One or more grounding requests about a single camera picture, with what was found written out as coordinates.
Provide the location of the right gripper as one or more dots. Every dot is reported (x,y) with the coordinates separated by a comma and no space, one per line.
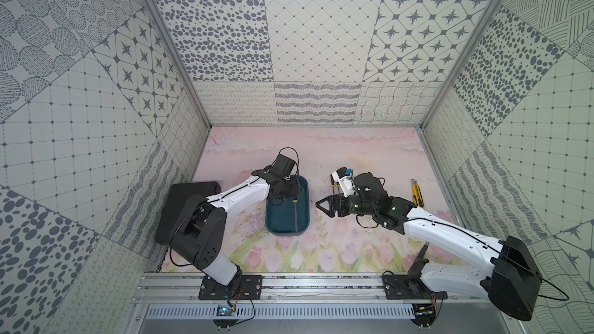
(332,199)

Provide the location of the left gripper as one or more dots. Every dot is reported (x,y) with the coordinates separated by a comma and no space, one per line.
(283,186)

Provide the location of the teal plastic storage box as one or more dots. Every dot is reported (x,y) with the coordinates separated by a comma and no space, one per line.
(279,216)

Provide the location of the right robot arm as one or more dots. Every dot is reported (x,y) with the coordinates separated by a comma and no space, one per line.
(501,271)

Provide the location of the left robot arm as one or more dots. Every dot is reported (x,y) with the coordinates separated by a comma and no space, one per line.
(193,225)

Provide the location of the black tool case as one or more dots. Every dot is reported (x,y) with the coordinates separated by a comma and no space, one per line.
(178,196)

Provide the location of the yellow utility knife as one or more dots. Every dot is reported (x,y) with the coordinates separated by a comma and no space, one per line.
(417,194)

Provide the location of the right controller board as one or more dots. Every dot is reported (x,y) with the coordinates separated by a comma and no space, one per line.
(424,316)

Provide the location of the green circuit board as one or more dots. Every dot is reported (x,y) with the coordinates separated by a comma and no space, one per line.
(225,311)

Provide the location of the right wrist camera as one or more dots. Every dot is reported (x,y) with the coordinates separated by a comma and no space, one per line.
(343,178)

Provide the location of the hammer with black handle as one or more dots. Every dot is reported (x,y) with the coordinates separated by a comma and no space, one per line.
(420,255)

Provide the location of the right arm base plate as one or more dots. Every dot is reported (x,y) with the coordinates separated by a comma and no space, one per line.
(401,287)

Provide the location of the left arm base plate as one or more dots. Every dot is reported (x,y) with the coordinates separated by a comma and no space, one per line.
(245,287)

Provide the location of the aluminium rail frame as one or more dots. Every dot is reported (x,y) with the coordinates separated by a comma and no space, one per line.
(185,287)

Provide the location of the white slotted cable duct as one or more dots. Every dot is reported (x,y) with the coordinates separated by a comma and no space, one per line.
(285,311)

